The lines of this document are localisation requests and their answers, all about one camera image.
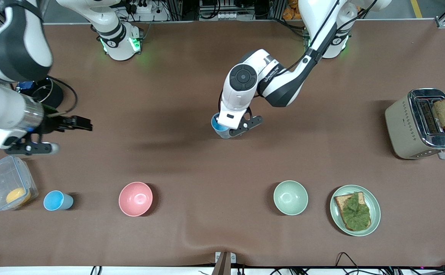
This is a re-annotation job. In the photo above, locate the clear plastic food container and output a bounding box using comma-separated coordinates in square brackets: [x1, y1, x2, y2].
[0, 155, 39, 211]

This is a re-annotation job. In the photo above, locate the yellow round food piece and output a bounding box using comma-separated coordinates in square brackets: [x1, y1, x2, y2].
[6, 187, 31, 205]

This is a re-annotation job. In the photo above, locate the pink bowl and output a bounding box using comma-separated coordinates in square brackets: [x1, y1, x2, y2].
[118, 181, 153, 217]

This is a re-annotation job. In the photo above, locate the brown table cloth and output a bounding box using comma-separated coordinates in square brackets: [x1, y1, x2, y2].
[0, 19, 445, 268]

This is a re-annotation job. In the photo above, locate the white power strip with plugs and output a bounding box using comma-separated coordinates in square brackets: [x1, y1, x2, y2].
[125, 0, 154, 14]

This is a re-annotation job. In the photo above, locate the pale green bowl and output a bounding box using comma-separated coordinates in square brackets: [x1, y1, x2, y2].
[273, 180, 309, 216]

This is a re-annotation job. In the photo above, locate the orange packaged snacks pile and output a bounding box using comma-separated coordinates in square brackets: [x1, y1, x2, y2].
[282, 0, 301, 20]

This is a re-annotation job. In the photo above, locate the toast slice under lettuce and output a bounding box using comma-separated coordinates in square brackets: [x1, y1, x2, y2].
[334, 192, 372, 232]

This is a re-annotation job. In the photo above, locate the green lettuce leaf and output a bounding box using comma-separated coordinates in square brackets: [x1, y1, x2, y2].
[339, 192, 371, 231]

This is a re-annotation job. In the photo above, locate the pale green plate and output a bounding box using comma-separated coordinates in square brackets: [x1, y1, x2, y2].
[330, 185, 381, 237]

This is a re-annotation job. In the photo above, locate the beige chrome toaster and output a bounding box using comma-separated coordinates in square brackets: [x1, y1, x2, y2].
[384, 88, 445, 160]

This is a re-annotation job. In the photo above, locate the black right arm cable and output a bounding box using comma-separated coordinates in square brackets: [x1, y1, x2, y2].
[47, 76, 78, 116]

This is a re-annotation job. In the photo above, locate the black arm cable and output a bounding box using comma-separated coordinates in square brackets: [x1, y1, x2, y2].
[276, 0, 379, 77]
[47, 76, 78, 116]

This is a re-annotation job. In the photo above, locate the metal table edge bracket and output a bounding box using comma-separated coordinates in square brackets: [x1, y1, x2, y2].
[214, 251, 237, 275]

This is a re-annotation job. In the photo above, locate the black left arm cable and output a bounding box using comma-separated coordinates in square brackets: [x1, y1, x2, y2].
[276, 0, 379, 77]

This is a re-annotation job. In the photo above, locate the black looped cable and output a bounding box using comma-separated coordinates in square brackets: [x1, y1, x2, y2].
[335, 252, 360, 275]

